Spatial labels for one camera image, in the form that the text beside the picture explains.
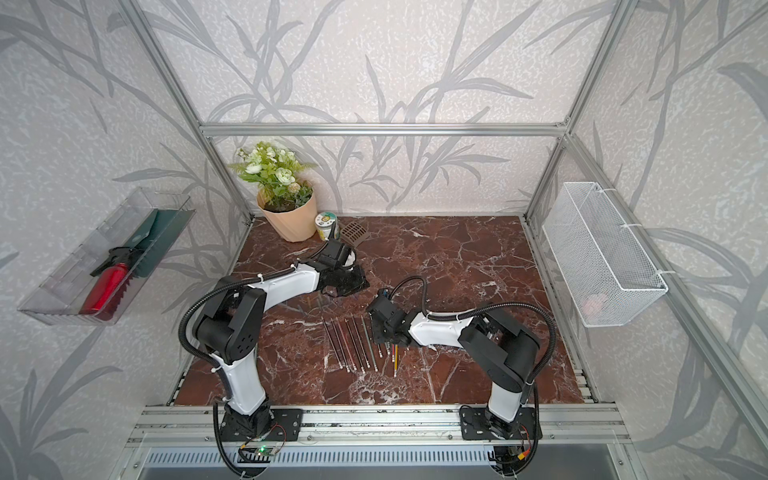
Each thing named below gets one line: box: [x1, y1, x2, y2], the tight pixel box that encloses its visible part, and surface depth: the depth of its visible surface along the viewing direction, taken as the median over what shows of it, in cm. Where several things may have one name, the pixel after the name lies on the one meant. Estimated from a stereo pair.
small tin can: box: [314, 211, 340, 241], surface depth 110 cm
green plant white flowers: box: [228, 142, 317, 211], surface depth 100 cm
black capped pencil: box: [345, 318, 365, 374], surface depth 88 cm
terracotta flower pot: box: [256, 188, 317, 243], surface depth 105 cm
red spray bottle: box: [79, 246, 133, 317], surface depth 61 cm
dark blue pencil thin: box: [323, 320, 344, 369], surface depth 88 cm
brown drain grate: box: [340, 221, 370, 246], surface depth 116 cm
